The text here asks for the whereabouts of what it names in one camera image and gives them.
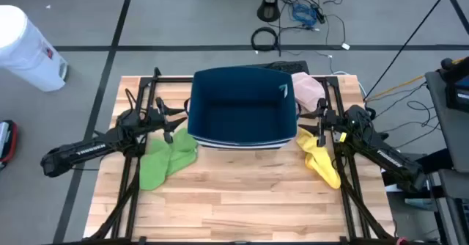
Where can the white power adapter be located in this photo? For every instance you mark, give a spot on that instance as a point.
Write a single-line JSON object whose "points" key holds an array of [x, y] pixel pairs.
{"points": [[345, 46]]}

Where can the black stand base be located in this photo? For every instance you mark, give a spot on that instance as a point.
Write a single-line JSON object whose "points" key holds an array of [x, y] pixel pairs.
{"points": [[269, 12]]}

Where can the black slanted pole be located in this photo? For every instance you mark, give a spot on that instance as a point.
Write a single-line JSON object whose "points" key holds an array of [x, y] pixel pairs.
{"points": [[410, 39]]}

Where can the white trash bin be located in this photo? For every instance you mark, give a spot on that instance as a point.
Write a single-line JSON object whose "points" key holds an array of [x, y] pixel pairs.
{"points": [[29, 54]]}

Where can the red clamp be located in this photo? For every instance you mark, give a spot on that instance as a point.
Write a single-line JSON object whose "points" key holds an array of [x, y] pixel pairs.
{"points": [[401, 241]]}

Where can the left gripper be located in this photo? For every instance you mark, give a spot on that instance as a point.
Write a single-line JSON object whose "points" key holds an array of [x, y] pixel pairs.
{"points": [[157, 120]]}

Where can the black cart bar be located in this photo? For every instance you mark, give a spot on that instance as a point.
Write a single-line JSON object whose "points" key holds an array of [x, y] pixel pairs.
{"points": [[436, 160]]}

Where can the pink towel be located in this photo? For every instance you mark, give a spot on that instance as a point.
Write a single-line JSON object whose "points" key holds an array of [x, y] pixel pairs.
{"points": [[308, 89]]}

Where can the yellow towel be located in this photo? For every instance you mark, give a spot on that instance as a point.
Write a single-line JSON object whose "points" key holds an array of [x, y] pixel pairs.
{"points": [[318, 157]]}

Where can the green towel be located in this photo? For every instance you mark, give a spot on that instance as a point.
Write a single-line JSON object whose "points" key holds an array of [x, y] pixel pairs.
{"points": [[157, 164]]}

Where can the white printed paper sheet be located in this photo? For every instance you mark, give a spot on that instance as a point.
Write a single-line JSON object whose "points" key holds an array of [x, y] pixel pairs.
{"points": [[394, 188]]}

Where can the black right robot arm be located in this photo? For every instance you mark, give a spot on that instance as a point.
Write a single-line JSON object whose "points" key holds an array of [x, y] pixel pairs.
{"points": [[388, 157]]}

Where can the grey equipment rack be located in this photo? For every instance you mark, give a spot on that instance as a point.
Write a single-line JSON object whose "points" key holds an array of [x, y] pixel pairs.
{"points": [[454, 182]]}

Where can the grey cart top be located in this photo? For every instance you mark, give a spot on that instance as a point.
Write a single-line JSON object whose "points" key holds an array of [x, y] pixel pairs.
{"points": [[447, 135]]}

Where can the black box with screen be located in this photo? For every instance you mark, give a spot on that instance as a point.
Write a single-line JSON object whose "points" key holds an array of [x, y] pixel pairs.
{"points": [[458, 87]]}

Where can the black metal table frame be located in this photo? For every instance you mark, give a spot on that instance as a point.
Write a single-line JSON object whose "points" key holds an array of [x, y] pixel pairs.
{"points": [[168, 79]]}

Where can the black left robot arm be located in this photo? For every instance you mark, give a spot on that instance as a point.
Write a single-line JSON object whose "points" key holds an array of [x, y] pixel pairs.
{"points": [[84, 149]]}

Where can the red and black case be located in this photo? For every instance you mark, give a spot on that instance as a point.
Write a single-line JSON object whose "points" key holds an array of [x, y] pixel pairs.
{"points": [[7, 142]]}

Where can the navy white striped fabric basket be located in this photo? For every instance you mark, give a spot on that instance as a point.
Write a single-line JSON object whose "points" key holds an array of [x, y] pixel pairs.
{"points": [[242, 105]]}

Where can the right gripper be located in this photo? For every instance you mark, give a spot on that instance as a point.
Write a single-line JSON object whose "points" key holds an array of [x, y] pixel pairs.
{"points": [[331, 124]]}

